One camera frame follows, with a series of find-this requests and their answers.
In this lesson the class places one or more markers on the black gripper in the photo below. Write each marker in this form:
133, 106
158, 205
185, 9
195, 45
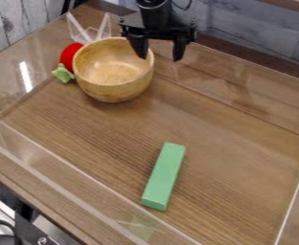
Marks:
158, 27

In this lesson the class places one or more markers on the green rectangular stick block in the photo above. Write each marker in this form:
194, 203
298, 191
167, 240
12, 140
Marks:
159, 187

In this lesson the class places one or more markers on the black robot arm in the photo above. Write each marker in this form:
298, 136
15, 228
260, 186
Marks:
161, 7

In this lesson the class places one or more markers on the brown wooden bowl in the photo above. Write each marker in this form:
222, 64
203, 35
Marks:
111, 73

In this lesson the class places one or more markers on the red plush tomato toy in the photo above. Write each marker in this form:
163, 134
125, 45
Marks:
64, 71

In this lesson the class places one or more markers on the clear acrylic table barrier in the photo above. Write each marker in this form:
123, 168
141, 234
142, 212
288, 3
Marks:
88, 157

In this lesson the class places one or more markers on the clear acrylic corner bracket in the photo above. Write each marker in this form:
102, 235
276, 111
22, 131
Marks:
91, 34

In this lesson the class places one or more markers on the black table clamp mount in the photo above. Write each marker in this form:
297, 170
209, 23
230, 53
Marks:
28, 233

